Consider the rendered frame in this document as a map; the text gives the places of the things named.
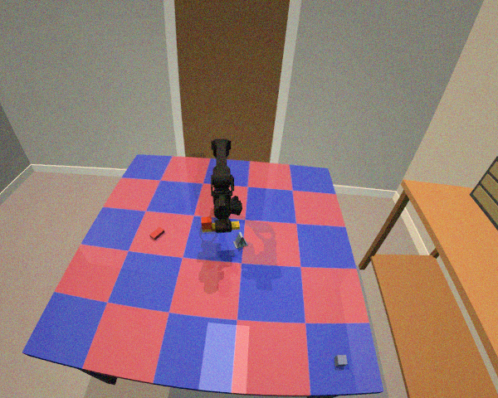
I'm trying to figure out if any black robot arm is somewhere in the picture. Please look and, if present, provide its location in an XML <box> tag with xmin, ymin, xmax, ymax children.
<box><xmin>211</xmin><ymin>138</ymin><xmax>242</xmax><ymax>220</ymax></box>

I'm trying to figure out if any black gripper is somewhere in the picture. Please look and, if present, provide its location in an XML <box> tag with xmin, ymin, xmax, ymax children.
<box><xmin>215</xmin><ymin>218</ymin><xmax>232</xmax><ymax>233</ymax></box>

